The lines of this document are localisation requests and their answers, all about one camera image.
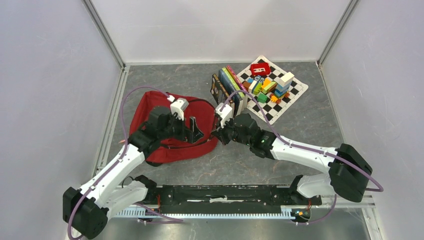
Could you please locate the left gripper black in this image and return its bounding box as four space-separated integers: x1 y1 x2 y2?
158 110 204 144

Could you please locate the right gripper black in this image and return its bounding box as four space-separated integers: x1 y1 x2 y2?
211 114 252 147

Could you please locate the red backpack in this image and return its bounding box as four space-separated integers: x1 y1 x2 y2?
128 91 218 167

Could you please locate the black book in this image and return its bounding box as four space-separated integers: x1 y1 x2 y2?
210 73 230 105

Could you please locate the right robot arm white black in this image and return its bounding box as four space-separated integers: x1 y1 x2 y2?
212 113 373 204

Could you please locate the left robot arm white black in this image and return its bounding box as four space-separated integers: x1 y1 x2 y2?
62 103 204 240

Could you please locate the blue book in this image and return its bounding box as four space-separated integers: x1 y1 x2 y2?
218 67 245 116

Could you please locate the green book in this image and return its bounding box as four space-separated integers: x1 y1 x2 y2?
218 67 245 102

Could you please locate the pink book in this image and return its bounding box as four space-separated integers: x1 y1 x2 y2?
226 65 246 90

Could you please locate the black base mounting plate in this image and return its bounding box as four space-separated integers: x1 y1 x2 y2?
140 184 322 214

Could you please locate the orange toy block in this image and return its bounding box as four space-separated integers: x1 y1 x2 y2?
270 95 280 104

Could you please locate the yellow green toy block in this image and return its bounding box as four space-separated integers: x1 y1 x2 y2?
261 80 277 95

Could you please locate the checkered play mat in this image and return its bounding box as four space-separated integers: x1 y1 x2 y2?
237 55 309 124

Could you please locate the red toy block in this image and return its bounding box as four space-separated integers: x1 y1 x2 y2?
250 62 271 76

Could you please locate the white blue block tower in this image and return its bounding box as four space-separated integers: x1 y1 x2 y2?
274 72 294 98

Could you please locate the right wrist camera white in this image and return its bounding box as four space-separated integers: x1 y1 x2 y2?
214 102 233 128

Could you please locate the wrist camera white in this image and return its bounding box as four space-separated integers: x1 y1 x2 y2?
214 102 233 128
167 95 189 121

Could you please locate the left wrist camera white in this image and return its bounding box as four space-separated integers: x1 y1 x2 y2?
167 95 189 121

